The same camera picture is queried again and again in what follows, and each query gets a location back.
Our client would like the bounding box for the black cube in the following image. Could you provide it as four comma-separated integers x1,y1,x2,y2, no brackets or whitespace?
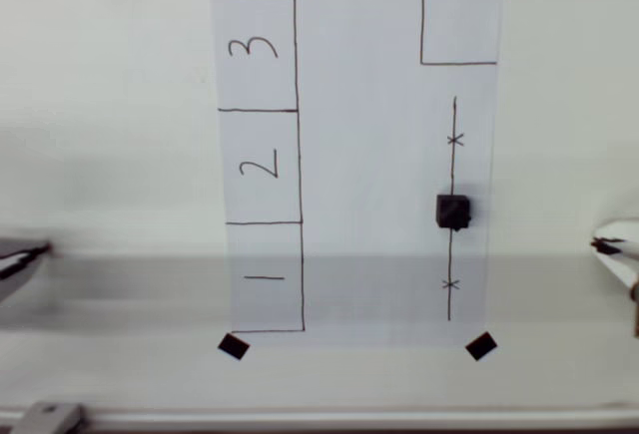
434,193,473,231

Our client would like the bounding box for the black tape piece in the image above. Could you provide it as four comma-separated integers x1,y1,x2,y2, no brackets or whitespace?
464,330,499,362
217,332,252,362

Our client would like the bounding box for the white paper sheet with markings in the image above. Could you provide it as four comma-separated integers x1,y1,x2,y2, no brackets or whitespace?
208,0,503,348

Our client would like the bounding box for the black camera circuit board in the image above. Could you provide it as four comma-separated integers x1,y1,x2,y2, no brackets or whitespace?
627,278,639,338

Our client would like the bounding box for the grey metal edge rail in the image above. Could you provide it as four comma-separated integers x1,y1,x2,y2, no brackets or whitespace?
0,405,639,434

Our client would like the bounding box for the grey metal bracket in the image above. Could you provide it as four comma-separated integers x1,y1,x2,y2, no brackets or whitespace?
13,401,87,434

